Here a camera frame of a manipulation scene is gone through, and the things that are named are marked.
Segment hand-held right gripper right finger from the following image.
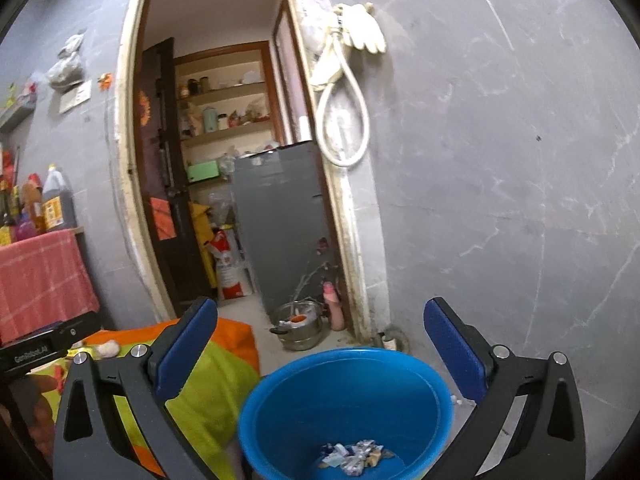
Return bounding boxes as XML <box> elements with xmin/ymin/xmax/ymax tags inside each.
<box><xmin>423</xmin><ymin>296</ymin><xmax>586</xmax><ymax>480</ymax></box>

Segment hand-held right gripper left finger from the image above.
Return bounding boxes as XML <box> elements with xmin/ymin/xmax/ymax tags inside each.
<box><xmin>52</xmin><ymin>296</ymin><xmax>219</xmax><ymax>480</ymax></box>

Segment white wrapper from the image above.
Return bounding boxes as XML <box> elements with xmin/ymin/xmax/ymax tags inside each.
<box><xmin>344</xmin><ymin>439</ymin><xmax>382</xmax><ymax>476</ymax></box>

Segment blue plastic bucket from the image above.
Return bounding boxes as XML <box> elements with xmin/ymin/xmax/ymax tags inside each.
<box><xmin>237</xmin><ymin>347</ymin><xmax>455</xmax><ymax>480</ymax></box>

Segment colourful patchwork blanket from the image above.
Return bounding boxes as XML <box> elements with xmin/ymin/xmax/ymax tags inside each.
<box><xmin>30</xmin><ymin>320</ymin><xmax>262</xmax><ymax>480</ymax></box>

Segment pink checked cloth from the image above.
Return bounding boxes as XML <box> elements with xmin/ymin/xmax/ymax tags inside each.
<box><xmin>0</xmin><ymin>229</ymin><xmax>101</xmax><ymax>346</ymax></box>

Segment red and white sack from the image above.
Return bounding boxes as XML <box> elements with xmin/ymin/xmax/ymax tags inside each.
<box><xmin>207</xmin><ymin>227</ymin><xmax>254</xmax><ymax>302</ymax></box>

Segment yellow bag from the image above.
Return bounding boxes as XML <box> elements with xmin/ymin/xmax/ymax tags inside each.
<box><xmin>189</xmin><ymin>202</ymin><xmax>222</xmax><ymax>292</ymax></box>

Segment metal pot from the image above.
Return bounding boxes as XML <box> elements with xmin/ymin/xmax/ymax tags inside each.
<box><xmin>270</xmin><ymin>300</ymin><xmax>332</xmax><ymax>352</ymax></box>

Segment pink and beige bottle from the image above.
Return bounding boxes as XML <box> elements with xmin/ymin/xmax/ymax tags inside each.
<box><xmin>322</xmin><ymin>280</ymin><xmax>347</xmax><ymax>332</ymax></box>

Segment red paper sticker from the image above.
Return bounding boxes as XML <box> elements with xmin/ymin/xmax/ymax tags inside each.
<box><xmin>150</xmin><ymin>197</ymin><xmax>177</xmax><ymax>241</ymax></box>

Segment orange sauce bottle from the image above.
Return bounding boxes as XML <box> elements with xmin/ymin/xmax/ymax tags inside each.
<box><xmin>22</xmin><ymin>175</ymin><xmax>46</xmax><ymax>236</ymax></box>

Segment large cooking oil bottle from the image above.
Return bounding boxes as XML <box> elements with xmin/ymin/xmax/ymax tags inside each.
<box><xmin>41</xmin><ymin>164</ymin><xmax>79</xmax><ymax>233</ymax></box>

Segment dry twigs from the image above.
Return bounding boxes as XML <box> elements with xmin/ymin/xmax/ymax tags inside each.
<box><xmin>294</xmin><ymin>259</ymin><xmax>332</xmax><ymax>307</ymax></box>

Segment grey washing machine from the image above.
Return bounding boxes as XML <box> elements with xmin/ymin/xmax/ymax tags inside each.
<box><xmin>232</xmin><ymin>141</ymin><xmax>347</xmax><ymax>317</ymax></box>

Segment green box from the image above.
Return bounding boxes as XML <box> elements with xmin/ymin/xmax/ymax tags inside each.
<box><xmin>187</xmin><ymin>160</ymin><xmax>221</xmax><ymax>184</ymax></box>

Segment dark wooden door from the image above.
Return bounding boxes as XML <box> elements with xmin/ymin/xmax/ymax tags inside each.
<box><xmin>134</xmin><ymin>37</ymin><xmax>217</xmax><ymax>322</ymax></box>

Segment hanging plastic bag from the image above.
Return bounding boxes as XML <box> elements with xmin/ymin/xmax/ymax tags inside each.
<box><xmin>47</xmin><ymin>34</ymin><xmax>87</xmax><ymax>94</ymax></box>

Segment white rubber gloves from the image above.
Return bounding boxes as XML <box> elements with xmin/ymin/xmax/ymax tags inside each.
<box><xmin>332</xmin><ymin>2</ymin><xmax>388</xmax><ymax>55</ymax></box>

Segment grey wall basket shelf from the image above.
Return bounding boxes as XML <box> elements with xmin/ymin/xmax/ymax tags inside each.
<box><xmin>0</xmin><ymin>95</ymin><xmax>39</xmax><ymax>133</ymax></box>

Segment white wall switch plate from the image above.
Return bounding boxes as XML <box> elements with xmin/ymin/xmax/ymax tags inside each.
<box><xmin>59</xmin><ymin>80</ymin><xmax>94</xmax><ymax>114</ymax></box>

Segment wooden wall shelf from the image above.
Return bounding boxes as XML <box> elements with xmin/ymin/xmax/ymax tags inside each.
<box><xmin>172</xmin><ymin>42</ymin><xmax>287</xmax><ymax>172</ymax></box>

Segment white shower hose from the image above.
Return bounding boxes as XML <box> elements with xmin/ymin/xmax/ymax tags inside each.
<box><xmin>309</xmin><ymin>4</ymin><xmax>372</xmax><ymax>168</ymax></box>

